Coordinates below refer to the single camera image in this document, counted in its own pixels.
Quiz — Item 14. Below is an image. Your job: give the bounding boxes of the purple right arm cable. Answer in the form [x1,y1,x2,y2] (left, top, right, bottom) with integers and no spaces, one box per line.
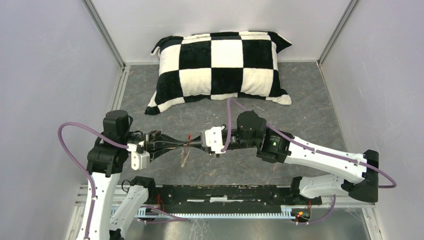
[221,97,398,225]

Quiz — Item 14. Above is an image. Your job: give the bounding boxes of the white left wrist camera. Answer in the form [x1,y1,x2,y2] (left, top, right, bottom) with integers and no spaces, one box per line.
[127,140,150,171]

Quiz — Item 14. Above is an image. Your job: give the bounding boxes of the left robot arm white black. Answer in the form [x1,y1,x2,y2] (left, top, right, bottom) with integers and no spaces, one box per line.
[77,110,157,240]

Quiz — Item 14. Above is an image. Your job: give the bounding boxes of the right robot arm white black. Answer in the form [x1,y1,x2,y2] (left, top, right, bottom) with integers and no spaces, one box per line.
[189,110,379,204]

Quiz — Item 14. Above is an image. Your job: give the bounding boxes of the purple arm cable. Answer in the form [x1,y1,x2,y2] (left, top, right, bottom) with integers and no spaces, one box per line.
[221,97,398,225]
[57,121,188,240]

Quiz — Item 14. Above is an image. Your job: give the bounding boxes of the black white checkered pillow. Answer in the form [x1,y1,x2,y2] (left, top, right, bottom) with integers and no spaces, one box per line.
[145,31,292,115]

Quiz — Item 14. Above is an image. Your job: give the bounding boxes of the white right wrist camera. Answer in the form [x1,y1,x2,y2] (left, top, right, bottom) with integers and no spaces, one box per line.
[200,126,224,158]

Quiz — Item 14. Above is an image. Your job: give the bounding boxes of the white slotted cable duct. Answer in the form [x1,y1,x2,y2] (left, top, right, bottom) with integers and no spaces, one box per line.
[135,207,295,220]

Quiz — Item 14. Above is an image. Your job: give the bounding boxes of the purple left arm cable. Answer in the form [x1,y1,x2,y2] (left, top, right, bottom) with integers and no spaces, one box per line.
[57,121,188,240]

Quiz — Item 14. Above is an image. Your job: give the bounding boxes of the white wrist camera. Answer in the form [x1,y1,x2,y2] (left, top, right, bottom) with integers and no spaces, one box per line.
[200,126,224,158]
[127,140,150,171]

